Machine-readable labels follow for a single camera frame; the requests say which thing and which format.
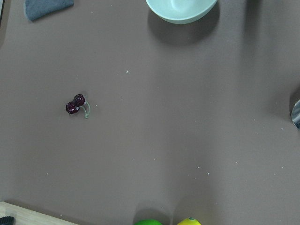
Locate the dark red cherry pair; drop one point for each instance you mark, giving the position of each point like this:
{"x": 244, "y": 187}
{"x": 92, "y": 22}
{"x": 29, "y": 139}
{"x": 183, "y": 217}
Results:
{"x": 79, "y": 102}

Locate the steel ice scoop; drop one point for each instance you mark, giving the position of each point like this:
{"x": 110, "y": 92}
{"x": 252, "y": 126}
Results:
{"x": 295, "y": 115}

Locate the mint green bowl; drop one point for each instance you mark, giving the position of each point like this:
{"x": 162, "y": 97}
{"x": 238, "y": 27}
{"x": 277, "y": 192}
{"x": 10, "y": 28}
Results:
{"x": 181, "y": 11}

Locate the green lime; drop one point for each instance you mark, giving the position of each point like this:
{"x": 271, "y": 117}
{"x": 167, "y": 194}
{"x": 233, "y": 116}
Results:
{"x": 148, "y": 222}

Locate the lower whole yellow lemon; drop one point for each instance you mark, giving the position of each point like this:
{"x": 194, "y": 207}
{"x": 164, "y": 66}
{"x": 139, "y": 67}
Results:
{"x": 189, "y": 221}

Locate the grey folded cloth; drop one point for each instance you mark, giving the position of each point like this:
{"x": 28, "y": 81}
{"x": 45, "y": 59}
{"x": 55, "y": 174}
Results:
{"x": 35, "y": 9}

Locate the wooden cutting board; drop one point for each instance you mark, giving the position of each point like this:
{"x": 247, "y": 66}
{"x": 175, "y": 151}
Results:
{"x": 25, "y": 216}

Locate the steel muddler black tip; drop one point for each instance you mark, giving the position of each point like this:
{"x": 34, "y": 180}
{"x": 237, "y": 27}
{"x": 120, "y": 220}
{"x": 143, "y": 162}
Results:
{"x": 7, "y": 220}

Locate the cream rabbit serving tray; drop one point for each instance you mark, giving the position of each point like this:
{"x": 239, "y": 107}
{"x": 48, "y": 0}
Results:
{"x": 1, "y": 14}

